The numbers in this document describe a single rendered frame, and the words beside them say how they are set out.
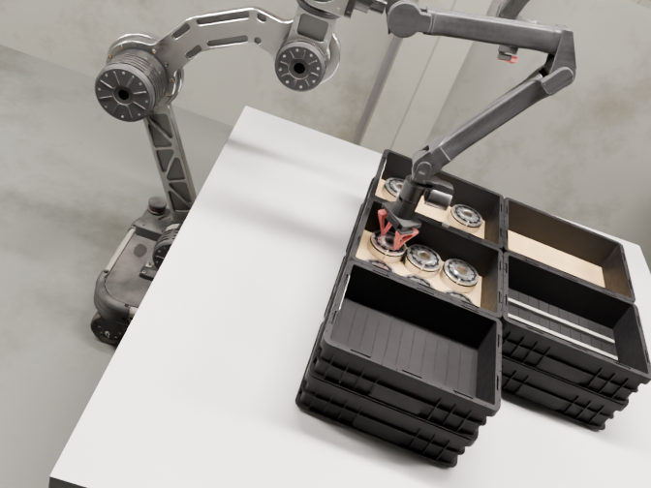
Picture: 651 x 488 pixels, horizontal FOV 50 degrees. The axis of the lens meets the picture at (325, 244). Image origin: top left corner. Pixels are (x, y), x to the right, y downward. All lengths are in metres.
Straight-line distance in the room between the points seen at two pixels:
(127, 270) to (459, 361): 1.25
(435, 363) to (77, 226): 1.77
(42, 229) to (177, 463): 1.67
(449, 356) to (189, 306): 0.64
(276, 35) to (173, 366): 0.99
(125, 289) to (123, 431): 0.98
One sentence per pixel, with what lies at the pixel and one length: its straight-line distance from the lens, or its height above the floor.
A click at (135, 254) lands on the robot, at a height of 0.24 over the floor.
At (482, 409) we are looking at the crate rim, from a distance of 1.51.
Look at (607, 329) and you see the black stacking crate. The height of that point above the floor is 0.83.
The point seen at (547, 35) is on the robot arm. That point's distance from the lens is 1.69.
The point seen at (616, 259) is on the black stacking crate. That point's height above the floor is 0.90.
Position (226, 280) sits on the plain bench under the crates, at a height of 0.70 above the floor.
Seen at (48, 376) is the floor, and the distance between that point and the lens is 2.46.
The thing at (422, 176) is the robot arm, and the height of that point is 1.10.
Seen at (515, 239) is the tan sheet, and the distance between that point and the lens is 2.25.
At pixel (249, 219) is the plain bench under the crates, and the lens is 2.06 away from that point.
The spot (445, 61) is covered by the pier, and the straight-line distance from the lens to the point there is 3.39.
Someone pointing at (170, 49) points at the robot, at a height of 1.00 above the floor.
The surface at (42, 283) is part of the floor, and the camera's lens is 2.74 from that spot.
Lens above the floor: 1.93
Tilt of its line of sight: 37 degrees down
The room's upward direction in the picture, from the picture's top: 22 degrees clockwise
